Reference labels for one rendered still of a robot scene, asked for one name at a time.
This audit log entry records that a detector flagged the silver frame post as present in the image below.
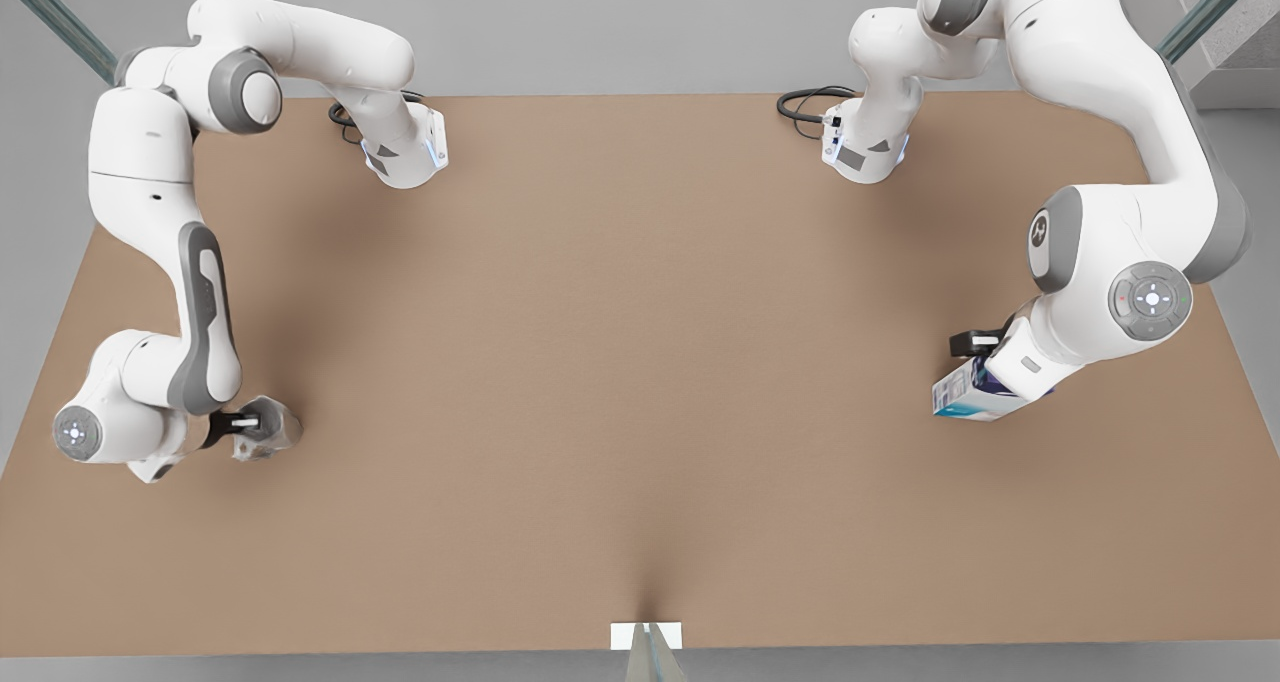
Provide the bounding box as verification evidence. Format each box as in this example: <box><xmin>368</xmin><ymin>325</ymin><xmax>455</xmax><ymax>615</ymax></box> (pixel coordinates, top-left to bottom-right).
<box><xmin>624</xmin><ymin>624</ymin><xmax>691</xmax><ymax>682</ymax></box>
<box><xmin>0</xmin><ymin>0</ymin><xmax>127</xmax><ymax>86</ymax></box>
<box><xmin>1157</xmin><ymin>0</ymin><xmax>1277</xmax><ymax>64</ymax></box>

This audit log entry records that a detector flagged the black cable loop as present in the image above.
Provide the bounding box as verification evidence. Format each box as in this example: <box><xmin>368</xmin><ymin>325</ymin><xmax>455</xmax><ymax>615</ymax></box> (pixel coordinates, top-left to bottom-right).
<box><xmin>777</xmin><ymin>86</ymin><xmax>861</xmax><ymax>142</ymax></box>
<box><xmin>328</xmin><ymin>90</ymin><xmax>427</xmax><ymax>146</ymax></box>

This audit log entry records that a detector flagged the white frame post foot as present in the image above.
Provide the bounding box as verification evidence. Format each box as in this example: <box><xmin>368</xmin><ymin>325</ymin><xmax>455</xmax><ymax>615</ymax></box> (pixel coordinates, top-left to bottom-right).
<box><xmin>611</xmin><ymin>622</ymin><xmax>685</xmax><ymax>652</ymax></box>

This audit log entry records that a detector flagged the blue and white carton box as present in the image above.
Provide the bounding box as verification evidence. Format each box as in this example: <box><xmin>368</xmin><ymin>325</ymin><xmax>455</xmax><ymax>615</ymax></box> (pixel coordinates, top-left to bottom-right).
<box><xmin>932</xmin><ymin>355</ymin><xmax>1054</xmax><ymax>423</ymax></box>

